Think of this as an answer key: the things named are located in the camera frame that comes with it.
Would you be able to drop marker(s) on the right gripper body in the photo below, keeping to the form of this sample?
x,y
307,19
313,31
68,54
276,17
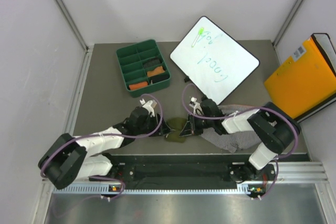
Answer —
x,y
200,123

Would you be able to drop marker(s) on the grey striped underwear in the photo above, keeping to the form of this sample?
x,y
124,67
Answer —
x,y
232,142

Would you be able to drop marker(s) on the orange clipboard folder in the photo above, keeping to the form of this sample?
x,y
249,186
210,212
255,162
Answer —
x,y
305,83

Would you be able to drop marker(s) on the green marker pen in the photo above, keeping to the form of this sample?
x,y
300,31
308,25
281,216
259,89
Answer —
x,y
199,33

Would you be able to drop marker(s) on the orange rolled cloth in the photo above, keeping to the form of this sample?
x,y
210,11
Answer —
x,y
138,85
158,70

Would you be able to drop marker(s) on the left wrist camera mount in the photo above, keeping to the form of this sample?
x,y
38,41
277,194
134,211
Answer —
x,y
149,106

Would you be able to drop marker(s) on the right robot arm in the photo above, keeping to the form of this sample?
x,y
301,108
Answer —
x,y
234,127

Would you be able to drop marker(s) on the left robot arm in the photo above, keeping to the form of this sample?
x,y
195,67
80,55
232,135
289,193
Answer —
x,y
71,158

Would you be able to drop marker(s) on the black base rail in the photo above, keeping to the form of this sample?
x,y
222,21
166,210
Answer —
x,y
186,171

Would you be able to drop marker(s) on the black rolled cloth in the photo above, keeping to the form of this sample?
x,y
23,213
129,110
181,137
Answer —
x,y
159,78

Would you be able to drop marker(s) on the green compartment tray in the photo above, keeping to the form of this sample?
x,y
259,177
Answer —
x,y
131,59

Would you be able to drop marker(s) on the orange rolled cloth front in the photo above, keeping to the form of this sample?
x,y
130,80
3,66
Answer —
x,y
138,85

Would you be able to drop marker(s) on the black dotted underwear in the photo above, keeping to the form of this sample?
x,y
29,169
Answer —
x,y
151,62

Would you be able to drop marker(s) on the olive green underwear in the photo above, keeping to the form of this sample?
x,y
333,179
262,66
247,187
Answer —
x,y
176,125

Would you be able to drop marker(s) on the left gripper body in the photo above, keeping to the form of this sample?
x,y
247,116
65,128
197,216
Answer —
x,y
150,124

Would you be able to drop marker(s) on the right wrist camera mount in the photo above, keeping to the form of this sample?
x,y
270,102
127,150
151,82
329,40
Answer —
x,y
196,106

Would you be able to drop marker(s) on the white whiteboard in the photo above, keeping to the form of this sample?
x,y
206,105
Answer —
x,y
217,64

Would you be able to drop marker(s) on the orange rolled cloth back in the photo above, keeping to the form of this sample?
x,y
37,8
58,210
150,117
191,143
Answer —
x,y
158,70

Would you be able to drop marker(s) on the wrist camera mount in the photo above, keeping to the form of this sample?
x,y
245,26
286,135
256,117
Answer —
x,y
196,106
149,106

